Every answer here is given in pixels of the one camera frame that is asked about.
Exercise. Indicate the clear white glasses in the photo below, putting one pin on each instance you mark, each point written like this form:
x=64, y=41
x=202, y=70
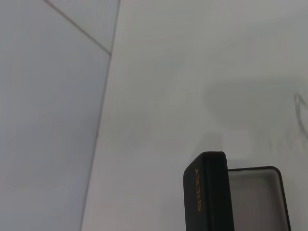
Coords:
x=295, y=102

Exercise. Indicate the black glasses case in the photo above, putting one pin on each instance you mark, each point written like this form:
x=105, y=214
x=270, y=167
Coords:
x=211, y=192

